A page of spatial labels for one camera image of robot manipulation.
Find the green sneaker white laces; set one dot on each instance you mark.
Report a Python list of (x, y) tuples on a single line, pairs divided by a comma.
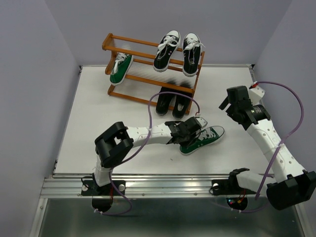
[(121, 66)]

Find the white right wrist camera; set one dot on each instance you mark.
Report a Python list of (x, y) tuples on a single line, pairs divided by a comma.
[(256, 93)]

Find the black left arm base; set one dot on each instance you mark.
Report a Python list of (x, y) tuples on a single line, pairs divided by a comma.
[(90, 188)]

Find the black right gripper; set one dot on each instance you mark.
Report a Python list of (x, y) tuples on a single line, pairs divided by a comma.
[(224, 103)]

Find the all black sneaker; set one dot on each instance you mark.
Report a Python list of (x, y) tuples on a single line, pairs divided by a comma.
[(163, 103), (181, 105)]

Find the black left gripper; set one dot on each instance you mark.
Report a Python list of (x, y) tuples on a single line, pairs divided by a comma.
[(186, 143)]

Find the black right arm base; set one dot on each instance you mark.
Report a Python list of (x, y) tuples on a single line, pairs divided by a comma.
[(230, 185)]

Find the orange wooden shoe shelf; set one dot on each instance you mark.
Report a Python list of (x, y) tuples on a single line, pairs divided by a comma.
[(141, 70)]

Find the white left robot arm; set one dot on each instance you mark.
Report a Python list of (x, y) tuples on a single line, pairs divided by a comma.
[(113, 145)]

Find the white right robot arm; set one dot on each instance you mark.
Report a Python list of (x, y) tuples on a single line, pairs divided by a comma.
[(285, 182)]

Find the black sneaker white laces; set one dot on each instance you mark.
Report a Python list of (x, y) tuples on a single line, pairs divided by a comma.
[(167, 46)]

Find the aluminium mounting rail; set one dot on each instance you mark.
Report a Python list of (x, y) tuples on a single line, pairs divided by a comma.
[(139, 186)]

